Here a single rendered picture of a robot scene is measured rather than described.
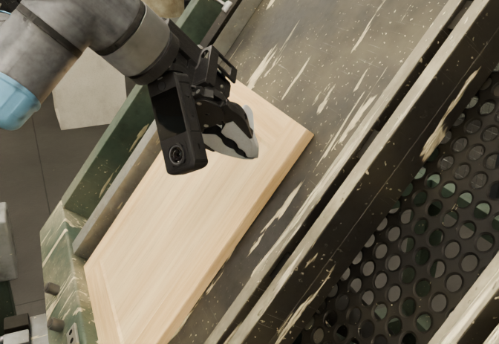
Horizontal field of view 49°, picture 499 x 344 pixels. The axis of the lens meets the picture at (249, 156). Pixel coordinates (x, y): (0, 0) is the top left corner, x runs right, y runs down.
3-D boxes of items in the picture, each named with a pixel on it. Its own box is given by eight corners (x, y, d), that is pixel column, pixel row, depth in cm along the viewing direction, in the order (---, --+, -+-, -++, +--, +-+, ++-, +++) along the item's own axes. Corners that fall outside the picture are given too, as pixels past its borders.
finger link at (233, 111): (262, 126, 69) (220, 85, 64) (261, 136, 68) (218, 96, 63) (233, 137, 72) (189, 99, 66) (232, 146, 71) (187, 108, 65)
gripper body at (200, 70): (242, 72, 70) (180, 9, 63) (235, 125, 65) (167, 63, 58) (197, 92, 74) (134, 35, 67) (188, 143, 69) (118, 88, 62)
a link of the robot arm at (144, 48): (137, 39, 55) (85, 67, 59) (168, 66, 58) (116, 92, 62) (151, -10, 59) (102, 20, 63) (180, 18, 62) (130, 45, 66)
